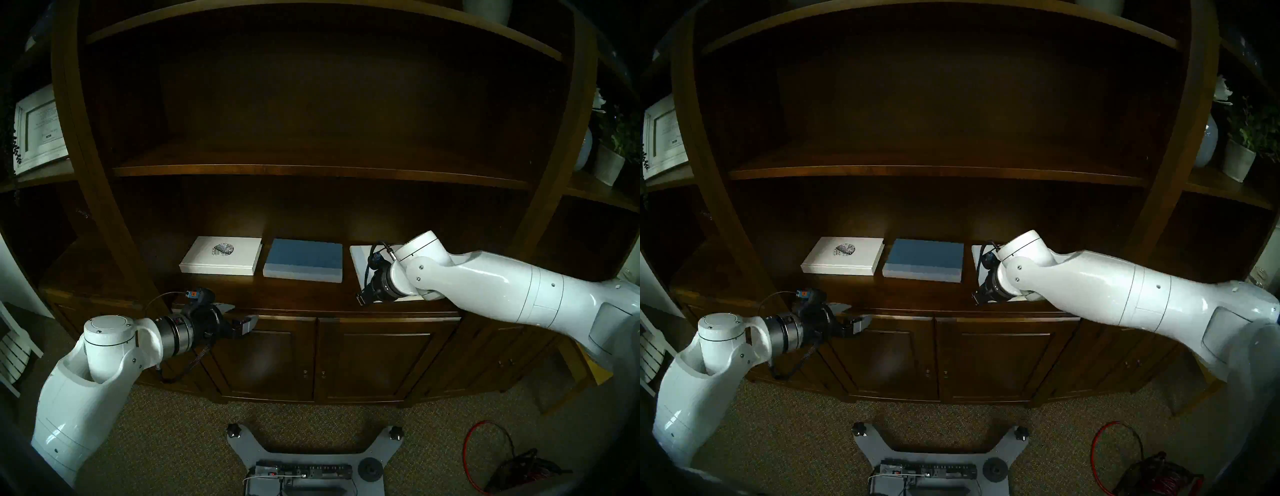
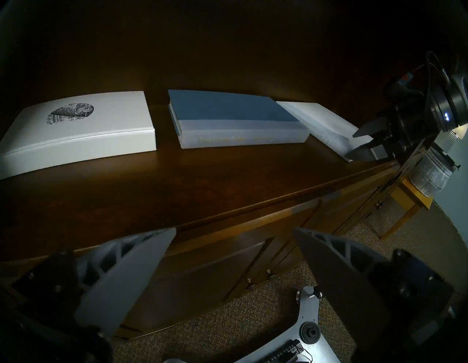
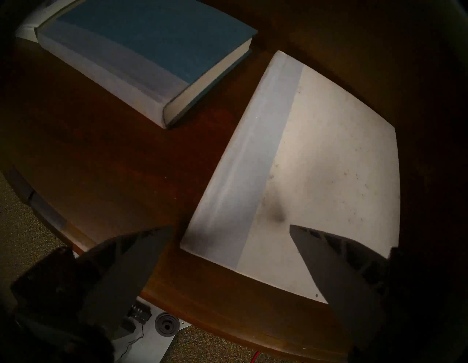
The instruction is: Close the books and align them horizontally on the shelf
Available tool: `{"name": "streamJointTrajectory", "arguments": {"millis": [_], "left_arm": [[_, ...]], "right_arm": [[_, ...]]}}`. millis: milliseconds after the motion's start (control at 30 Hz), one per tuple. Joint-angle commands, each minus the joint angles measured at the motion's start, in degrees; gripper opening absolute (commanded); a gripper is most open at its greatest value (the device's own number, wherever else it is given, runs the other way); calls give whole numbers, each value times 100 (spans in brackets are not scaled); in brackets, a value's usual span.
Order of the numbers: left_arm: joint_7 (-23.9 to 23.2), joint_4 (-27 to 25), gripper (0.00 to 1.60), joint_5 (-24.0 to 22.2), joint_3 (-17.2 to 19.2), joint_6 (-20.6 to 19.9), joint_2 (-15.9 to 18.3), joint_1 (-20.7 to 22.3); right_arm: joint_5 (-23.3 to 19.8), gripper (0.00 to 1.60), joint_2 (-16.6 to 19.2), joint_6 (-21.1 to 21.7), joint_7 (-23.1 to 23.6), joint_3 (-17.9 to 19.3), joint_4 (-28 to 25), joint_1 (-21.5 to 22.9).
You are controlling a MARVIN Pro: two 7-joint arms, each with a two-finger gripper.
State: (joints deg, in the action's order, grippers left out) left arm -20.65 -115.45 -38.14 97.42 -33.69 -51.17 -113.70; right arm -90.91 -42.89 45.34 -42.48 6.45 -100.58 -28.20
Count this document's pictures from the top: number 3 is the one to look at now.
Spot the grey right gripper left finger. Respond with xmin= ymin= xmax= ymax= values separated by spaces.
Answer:
xmin=74 ymin=225 xmax=173 ymax=336

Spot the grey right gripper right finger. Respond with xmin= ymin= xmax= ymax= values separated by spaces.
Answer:
xmin=290 ymin=224 xmax=390 ymax=349

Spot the cream book with grey spine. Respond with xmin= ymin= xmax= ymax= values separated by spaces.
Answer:
xmin=180 ymin=50 xmax=401 ymax=304

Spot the black electronics module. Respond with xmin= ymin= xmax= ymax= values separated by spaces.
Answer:
xmin=127 ymin=302 xmax=152 ymax=325

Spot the black round rubber pad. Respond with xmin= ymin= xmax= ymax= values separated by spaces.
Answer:
xmin=155 ymin=312 xmax=180 ymax=336

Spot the blue book with grey spine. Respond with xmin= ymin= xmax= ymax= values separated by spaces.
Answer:
xmin=37 ymin=0 xmax=258 ymax=129

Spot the white book with round emblem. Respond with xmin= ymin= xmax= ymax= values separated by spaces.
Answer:
xmin=15 ymin=0 xmax=75 ymax=41

